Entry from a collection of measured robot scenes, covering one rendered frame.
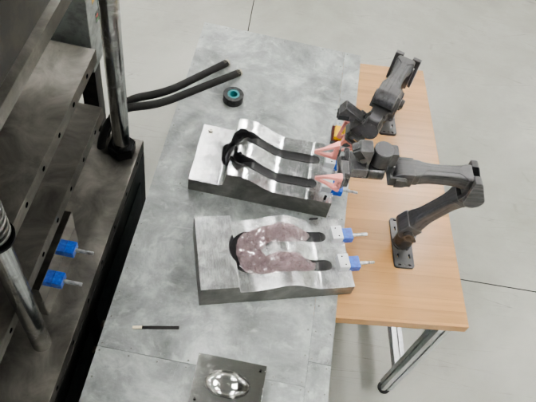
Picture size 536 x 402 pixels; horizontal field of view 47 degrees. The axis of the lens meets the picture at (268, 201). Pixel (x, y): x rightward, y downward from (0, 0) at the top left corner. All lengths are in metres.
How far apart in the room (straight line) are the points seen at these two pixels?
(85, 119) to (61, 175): 0.23
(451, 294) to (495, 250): 1.25
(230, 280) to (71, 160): 0.61
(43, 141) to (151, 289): 0.59
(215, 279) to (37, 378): 0.58
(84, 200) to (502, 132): 2.61
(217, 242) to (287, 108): 0.76
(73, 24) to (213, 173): 0.66
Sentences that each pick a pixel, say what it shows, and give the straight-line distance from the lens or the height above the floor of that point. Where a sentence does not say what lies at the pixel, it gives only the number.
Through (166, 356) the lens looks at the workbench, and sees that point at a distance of 1.89.
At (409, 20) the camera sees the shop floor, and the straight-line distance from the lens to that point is 4.44.
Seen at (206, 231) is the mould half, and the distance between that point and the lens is 1.95.
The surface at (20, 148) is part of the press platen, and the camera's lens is 1.69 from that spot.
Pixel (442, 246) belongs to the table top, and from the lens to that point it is 2.27.
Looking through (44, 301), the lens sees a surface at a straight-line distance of 1.90.
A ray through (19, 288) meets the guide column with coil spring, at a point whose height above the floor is 1.20.
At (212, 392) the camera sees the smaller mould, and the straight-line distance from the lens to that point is 1.80.
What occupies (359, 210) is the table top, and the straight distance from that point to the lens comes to 2.23.
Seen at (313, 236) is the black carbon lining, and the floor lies 0.85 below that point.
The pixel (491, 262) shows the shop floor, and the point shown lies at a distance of 3.35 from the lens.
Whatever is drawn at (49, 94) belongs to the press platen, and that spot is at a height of 1.29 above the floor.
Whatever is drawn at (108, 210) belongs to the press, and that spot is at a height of 0.78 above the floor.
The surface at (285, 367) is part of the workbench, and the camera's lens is 1.91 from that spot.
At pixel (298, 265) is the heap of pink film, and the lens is 1.93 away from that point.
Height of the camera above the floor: 2.58
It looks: 55 degrees down
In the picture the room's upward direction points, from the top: 14 degrees clockwise
